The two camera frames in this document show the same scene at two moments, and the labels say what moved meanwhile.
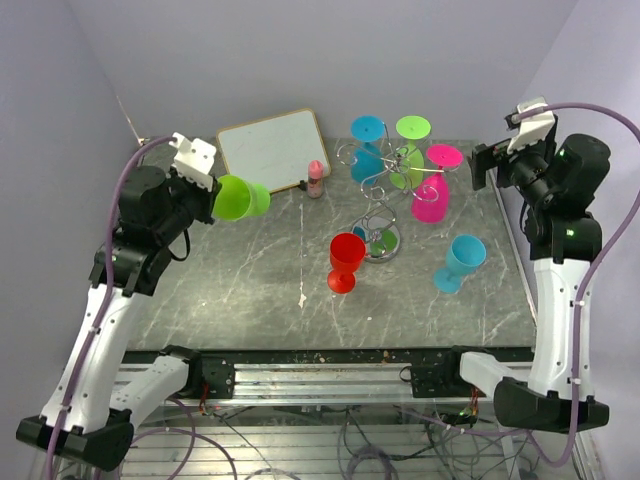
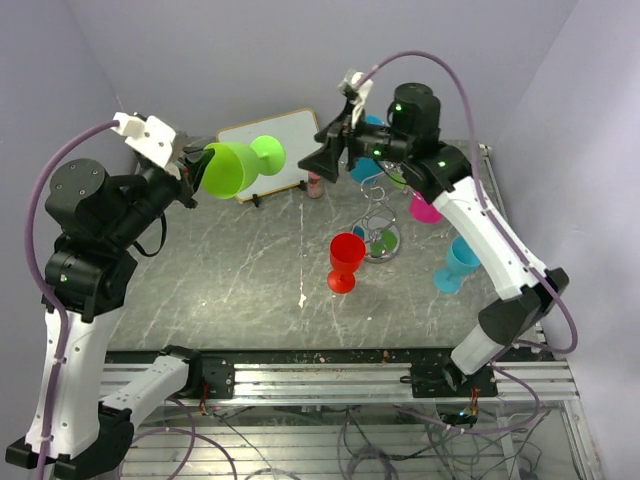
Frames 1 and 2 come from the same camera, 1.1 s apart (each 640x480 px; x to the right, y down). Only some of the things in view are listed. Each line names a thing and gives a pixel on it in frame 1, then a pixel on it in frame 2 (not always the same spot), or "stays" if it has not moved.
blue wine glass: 367,161 stays
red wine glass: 347,253 stays
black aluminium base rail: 327,376 stays
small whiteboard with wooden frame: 275,151 stays
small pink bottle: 315,179 stays
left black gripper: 207,197 to 185,178
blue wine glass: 466,254 stays
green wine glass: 239,198 to 231,168
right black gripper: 482,159 to 325,160
